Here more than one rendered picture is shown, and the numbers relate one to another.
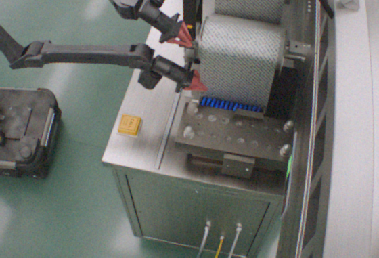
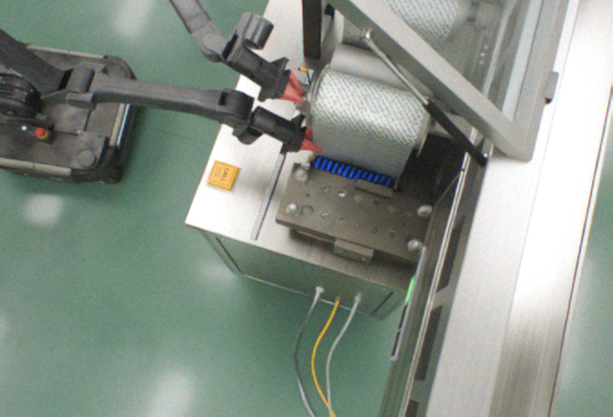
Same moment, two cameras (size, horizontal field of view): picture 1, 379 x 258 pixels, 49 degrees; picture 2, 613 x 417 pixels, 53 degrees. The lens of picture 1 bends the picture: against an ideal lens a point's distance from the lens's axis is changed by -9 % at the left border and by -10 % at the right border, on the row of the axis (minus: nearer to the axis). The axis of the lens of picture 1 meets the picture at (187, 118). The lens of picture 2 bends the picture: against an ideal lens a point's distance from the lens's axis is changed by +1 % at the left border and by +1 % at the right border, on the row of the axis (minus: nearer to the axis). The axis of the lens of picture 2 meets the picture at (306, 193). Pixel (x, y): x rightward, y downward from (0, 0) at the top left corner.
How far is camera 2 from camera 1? 47 cm
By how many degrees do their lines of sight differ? 18
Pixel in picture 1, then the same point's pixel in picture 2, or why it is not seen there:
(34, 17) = not seen: outside the picture
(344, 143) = (446, 394)
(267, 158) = (389, 253)
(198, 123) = (307, 193)
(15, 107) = not seen: hidden behind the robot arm
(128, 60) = (217, 115)
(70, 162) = (155, 161)
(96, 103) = (193, 77)
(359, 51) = (505, 243)
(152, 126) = (253, 179)
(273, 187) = (398, 278)
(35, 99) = not seen: hidden behind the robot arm
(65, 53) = (128, 95)
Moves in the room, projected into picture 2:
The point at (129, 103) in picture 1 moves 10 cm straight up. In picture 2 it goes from (225, 142) to (220, 130)
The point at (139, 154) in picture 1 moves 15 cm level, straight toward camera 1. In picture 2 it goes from (233, 217) to (238, 271)
